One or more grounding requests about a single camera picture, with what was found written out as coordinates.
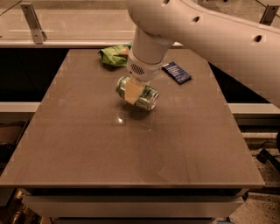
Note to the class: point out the left metal bracket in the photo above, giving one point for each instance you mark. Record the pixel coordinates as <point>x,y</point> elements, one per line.
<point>37,33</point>

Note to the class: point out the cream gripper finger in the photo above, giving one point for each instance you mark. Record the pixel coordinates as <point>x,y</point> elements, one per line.
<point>133,89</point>

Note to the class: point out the dark blue snack bar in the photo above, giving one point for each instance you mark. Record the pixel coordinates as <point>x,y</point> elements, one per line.
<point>176,72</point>

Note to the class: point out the glass barrier panel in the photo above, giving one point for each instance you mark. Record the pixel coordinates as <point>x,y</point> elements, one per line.
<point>91,20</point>

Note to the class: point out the metal bracket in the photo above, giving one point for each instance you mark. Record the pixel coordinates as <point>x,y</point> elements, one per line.
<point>269,14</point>
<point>37,33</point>

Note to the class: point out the green snack bag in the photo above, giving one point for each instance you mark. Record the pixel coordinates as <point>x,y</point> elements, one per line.
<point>115,56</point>

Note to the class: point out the green soda can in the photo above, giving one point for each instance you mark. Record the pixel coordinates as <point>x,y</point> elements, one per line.
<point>146,100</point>

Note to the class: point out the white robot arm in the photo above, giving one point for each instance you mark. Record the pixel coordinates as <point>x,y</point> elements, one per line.
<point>248,51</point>

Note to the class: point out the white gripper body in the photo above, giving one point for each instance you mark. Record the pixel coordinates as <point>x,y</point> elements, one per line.
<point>143,69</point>

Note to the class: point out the right metal bracket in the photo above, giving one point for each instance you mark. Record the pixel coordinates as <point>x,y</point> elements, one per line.
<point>269,14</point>

